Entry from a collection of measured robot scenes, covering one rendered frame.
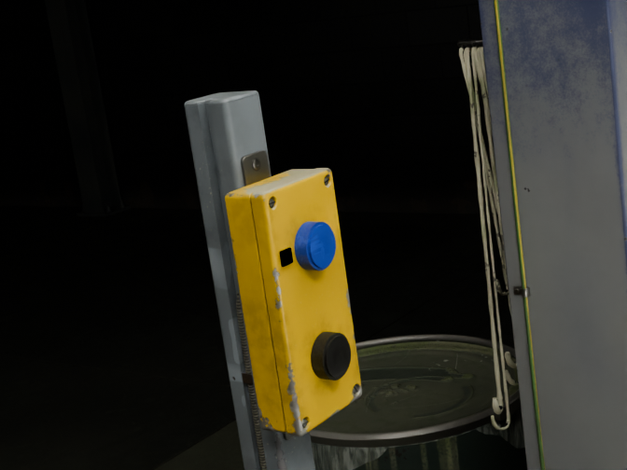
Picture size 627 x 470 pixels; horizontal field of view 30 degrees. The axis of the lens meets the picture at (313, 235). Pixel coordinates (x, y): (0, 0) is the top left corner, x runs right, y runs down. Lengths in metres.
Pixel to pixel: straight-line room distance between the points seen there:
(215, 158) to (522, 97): 0.50
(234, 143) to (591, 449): 0.74
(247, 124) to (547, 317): 0.60
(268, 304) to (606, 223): 0.55
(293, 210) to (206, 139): 0.12
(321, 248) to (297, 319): 0.08
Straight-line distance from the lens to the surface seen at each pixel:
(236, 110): 1.20
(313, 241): 1.18
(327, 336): 1.22
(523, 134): 1.58
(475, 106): 1.68
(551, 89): 1.55
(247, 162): 1.21
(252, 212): 1.16
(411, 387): 2.49
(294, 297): 1.19
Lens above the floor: 1.77
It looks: 13 degrees down
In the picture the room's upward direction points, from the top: 8 degrees counter-clockwise
